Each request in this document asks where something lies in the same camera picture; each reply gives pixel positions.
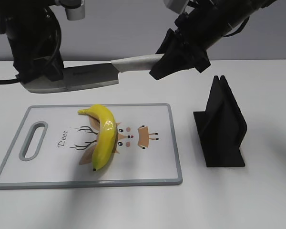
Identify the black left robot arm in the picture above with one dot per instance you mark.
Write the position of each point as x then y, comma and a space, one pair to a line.
34, 35

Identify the black knife stand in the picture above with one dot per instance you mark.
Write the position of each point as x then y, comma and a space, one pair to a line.
221, 127

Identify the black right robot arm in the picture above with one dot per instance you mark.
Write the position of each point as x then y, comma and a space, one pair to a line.
208, 22

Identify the white grey-rimmed cutting board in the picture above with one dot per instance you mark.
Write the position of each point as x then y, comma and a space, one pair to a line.
53, 145

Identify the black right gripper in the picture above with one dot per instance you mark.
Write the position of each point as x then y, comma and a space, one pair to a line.
187, 39

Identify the knife with white handle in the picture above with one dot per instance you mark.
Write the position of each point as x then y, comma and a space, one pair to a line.
89, 76

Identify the yellow plastic banana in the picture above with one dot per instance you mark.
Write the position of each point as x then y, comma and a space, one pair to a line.
107, 134

